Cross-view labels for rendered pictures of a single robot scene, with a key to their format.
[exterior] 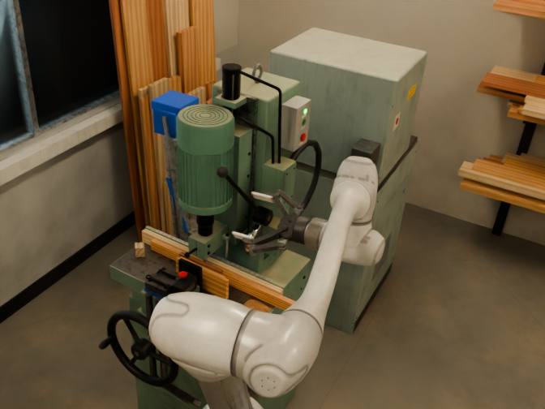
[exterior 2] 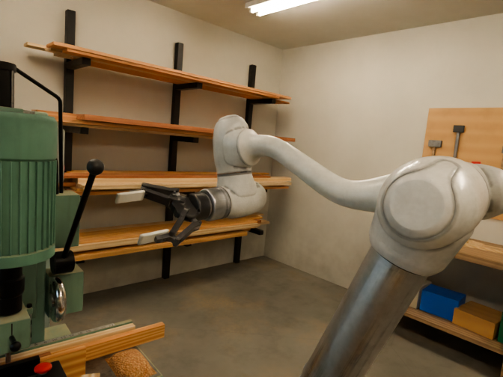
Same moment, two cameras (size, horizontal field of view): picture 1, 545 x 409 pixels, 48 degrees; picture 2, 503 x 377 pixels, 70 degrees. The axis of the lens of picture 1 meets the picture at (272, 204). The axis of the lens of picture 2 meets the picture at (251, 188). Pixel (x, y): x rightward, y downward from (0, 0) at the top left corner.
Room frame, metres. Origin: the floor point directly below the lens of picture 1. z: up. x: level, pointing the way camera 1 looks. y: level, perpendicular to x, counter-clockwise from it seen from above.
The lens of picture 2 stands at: (0.94, 0.75, 1.48)
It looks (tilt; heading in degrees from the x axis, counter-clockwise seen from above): 7 degrees down; 290
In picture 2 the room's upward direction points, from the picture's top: 5 degrees clockwise
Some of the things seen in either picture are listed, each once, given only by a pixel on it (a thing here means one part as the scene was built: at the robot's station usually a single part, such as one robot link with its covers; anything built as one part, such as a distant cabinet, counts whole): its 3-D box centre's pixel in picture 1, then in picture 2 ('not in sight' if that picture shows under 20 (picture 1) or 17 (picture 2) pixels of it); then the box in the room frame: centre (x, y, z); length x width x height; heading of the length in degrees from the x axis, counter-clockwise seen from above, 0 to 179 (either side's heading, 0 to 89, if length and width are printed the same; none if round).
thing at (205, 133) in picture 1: (205, 160); (9, 186); (1.68, 0.22, 1.35); 0.18 x 0.18 x 0.31
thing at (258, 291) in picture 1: (221, 275); (43, 364); (1.65, 0.16, 0.92); 0.62 x 0.02 x 0.04; 61
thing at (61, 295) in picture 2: (255, 239); (56, 299); (1.73, 0.05, 1.02); 0.12 x 0.03 x 0.12; 151
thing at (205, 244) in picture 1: (208, 240); (7, 326); (1.70, 0.21, 1.03); 0.14 x 0.07 x 0.09; 151
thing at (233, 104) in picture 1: (232, 92); (0, 99); (1.80, 0.15, 1.54); 0.08 x 0.08 x 0.17; 61
